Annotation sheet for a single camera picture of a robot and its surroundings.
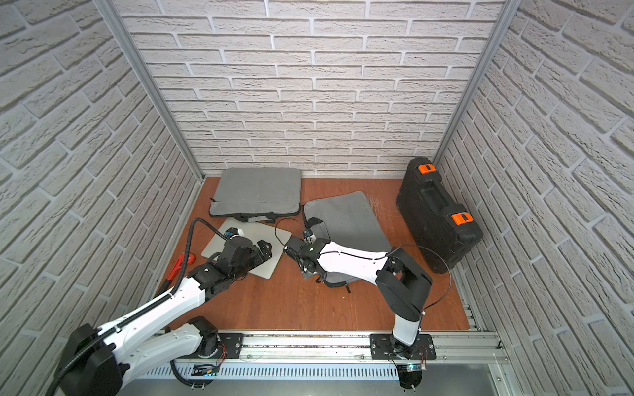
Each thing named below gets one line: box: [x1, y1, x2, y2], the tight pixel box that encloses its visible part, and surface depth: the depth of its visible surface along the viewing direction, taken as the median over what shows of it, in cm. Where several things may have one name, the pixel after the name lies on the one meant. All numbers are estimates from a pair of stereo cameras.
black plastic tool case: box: [395, 156, 484, 274], surface depth 82 cm
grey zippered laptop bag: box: [208, 167, 303, 224], surface depth 112 cm
